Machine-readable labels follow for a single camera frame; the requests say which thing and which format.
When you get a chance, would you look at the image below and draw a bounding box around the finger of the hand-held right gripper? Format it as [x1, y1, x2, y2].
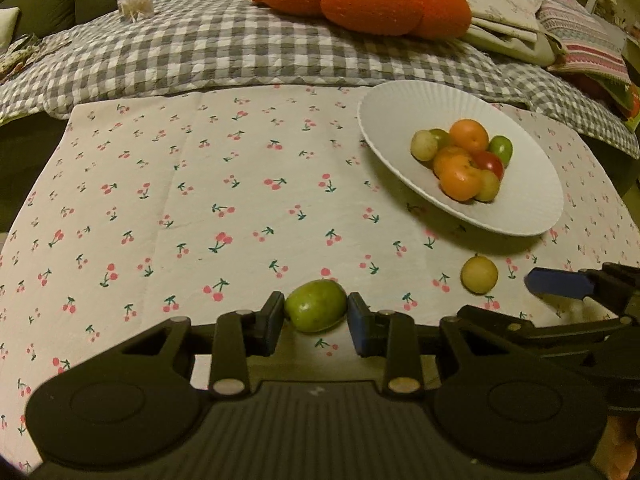
[527, 262, 640, 311]
[457, 305, 640, 356]

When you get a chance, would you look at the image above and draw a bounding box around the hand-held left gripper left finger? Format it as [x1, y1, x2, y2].
[120, 291, 286, 398]

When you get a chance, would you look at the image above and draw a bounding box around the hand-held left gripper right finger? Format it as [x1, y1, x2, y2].
[347, 292, 521, 396]

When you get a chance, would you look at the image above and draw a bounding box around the large green round fruit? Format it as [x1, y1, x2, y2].
[284, 280, 348, 334]

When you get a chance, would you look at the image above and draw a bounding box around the pale yellow round fruit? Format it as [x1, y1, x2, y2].
[460, 255, 499, 295]

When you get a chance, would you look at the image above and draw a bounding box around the small yellow-green fruit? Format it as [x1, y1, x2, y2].
[474, 169, 502, 203]
[410, 129, 440, 162]

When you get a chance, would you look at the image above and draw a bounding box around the red tomato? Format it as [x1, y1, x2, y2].
[472, 151, 504, 180]

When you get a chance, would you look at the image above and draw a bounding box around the orange mandarin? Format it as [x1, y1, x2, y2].
[438, 157, 483, 202]
[448, 118, 490, 155]
[432, 146, 473, 177]

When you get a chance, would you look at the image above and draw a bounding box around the small green round fruit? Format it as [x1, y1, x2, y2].
[487, 135, 514, 167]

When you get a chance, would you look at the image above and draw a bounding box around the white ribbed plate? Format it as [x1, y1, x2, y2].
[357, 80, 565, 237]

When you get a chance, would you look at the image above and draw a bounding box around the cherry print tablecloth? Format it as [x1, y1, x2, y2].
[0, 82, 640, 480]

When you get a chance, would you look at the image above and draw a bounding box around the colourful patterned item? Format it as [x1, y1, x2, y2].
[607, 80, 640, 133]

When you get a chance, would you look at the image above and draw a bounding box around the pink striped folded blanket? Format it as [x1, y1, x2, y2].
[500, 0, 633, 86]

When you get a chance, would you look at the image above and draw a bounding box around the grey checkered blanket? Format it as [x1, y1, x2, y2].
[0, 0, 640, 156]

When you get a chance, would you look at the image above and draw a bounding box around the folded beige floral cloth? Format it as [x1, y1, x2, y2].
[440, 0, 568, 66]

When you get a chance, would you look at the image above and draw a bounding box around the toothpick holder jar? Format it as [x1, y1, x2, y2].
[115, 0, 155, 23]

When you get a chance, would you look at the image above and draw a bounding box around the white floral pillow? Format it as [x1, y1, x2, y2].
[0, 7, 21, 56]

